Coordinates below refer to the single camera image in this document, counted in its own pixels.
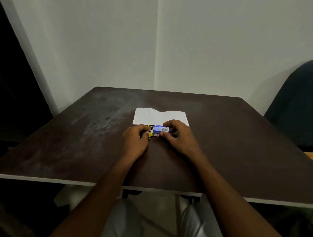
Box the person's grey trousers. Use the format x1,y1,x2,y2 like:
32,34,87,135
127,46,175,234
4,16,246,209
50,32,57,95
101,198,223,237

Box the dark blue chair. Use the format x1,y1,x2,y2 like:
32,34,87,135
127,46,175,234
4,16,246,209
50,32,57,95
264,60,313,152

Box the person's right hand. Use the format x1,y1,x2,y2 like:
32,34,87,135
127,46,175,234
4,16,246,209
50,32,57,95
159,119,204,161

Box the person's left forearm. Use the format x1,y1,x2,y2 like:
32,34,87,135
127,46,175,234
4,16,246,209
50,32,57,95
50,155,137,237

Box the person's left hand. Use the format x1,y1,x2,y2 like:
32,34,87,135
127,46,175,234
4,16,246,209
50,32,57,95
121,124,151,162

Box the person's right forearm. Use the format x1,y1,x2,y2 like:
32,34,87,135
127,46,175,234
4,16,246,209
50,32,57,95
190,154,282,237

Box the white paper sheet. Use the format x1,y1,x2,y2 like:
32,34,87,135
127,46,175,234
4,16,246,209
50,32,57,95
133,108,190,127

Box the blue staple box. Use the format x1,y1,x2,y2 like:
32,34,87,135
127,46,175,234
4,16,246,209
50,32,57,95
152,125,170,137

